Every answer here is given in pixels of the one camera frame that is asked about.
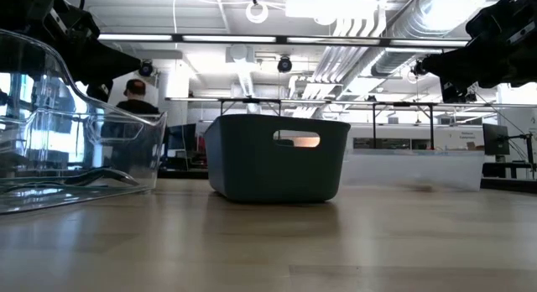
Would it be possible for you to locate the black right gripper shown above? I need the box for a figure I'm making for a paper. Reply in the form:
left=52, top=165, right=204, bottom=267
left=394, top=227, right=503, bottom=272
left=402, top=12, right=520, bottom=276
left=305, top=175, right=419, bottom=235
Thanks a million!
left=421, top=0, right=537, bottom=104

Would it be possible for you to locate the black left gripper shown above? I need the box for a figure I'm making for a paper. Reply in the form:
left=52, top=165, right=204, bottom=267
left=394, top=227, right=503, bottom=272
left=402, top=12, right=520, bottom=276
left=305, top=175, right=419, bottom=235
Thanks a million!
left=0, top=0, right=143, bottom=103

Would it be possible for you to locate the person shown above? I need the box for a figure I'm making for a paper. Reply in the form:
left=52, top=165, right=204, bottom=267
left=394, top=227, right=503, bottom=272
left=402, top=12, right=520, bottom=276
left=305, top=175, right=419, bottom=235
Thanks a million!
left=100, top=78, right=165, bottom=167

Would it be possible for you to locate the black computer monitor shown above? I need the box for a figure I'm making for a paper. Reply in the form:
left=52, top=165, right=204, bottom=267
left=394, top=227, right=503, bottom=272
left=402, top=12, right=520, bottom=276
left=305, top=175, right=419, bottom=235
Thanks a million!
left=482, top=123, right=511, bottom=157
left=166, top=123, right=198, bottom=159

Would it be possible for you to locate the translucent white plastic container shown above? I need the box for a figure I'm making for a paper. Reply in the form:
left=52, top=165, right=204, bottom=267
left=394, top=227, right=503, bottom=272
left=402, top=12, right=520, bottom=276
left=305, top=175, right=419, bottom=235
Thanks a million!
left=339, top=149, right=487, bottom=192

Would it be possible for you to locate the dark office desk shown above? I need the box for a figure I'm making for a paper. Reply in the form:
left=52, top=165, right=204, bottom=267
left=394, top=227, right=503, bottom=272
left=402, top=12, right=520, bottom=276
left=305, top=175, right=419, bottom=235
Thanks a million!
left=481, top=161, right=537, bottom=195

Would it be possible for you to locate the long linear ceiling light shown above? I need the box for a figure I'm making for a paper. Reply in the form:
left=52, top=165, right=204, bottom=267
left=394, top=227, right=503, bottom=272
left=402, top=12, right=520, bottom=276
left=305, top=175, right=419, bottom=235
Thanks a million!
left=98, top=33, right=471, bottom=49

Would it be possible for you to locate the clear plastic tray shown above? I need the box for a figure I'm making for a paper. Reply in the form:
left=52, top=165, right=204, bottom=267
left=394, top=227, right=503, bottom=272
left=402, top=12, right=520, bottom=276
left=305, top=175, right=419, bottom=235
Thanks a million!
left=0, top=28, right=169, bottom=216

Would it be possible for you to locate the dark teal plastic bin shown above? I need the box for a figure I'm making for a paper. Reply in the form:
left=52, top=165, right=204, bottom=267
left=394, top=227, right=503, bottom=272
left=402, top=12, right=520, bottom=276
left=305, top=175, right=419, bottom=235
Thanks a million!
left=204, top=113, right=352, bottom=204

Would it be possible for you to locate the black metal frame stand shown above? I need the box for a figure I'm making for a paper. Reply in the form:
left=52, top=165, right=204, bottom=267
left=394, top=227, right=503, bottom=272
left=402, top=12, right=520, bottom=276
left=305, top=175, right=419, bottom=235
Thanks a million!
left=372, top=101, right=437, bottom=151
left=218, top=97, right=283, bottom=117

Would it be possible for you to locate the silver ventilation duct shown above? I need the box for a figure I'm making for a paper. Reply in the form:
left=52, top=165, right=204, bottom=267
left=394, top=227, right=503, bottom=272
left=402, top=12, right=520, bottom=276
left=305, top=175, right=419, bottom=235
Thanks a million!
left=371, top=0, right=475, bottom=78

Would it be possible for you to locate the white ring ceiling fixture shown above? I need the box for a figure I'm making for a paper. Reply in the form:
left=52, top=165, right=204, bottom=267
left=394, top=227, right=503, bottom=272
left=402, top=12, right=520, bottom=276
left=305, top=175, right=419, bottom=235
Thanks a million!
left=245, top=1, right=269, bottom=24

